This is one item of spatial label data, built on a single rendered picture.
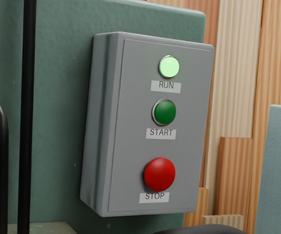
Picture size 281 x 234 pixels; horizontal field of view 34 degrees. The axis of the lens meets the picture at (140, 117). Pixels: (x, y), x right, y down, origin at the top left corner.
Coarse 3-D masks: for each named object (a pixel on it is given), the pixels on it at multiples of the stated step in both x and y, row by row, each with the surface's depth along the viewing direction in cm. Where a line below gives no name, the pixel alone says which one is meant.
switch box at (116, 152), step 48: (96, 48) 42; (144, 48) 39; (192, 48) 41; (96, 96) 42; (144, 96) 40; (192, 96) 42; (96, 144) 41; (144, 144) 40; (192, 144) 43; (96, 192) 41; (144, 192) 41; (192, 192) 43
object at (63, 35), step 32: (0, 0) 40; (64, 0) 42; (96, 0) 43; (128, 0) 45; (0, 32) 40; (64, 32) 42; (96, 32) 44; (160, 32) 47; (192, 32) 48; (0, 64) 40; (64, 64) 43; (0, 96) 40; (64, 96) 43; (64, 128) 43; (32, 160) 42; (64, 160) 44; (32, 192) 43; (64, 192) 44; (96, 224) 46; (128, 224) 48; (160, 224) 49
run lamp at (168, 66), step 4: (164, 56) 40; (168, 56) 40; (172, 56) 40; (160, 60) 40; (164, 60) 40; (168, 60) 40; (172, 60) 40; (176, 60) 40; (160, 64) 40; (164, 64) 40; (168, 64) 40; (172, 64) 40; (176, 64) 40; (160, 68) 40; (164, 68) 40; (168, 68) 40; (172, 68) 40; (176, 68) 40; (160, 72) 40; (164, 72) 40; (168, 72) 40; (172, 72) 40; (176, 72) 40; (164, 76) 40; (168, 76) 40; (172, 76) 40
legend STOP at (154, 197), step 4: (168, 192) 42; (140, 196) 41; (144, 196) 41; (148, 196) 41; (152, 196) 41; (156, 196) 42; (160, 196) 42; (164, 196) 42; (168, 196) 42; (140, 200) 41; (144, 200) 41; (148, 200) 41; (152, 200) 41; (156, 200) 42; (160, 200) 42; (164, 200) 42; (168, 200) 42
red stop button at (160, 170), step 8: (152, 160) 40; (160, 160) 40; (168, 160) 41; (152, 168) 40; (160, 168) 40; (168, 168) 41; (144, 176) 40; (152, 176) 40; (160, 176) 40; (168, 176) 41; (152, 184) 40; (160, 184) 40; (168, 184) 41
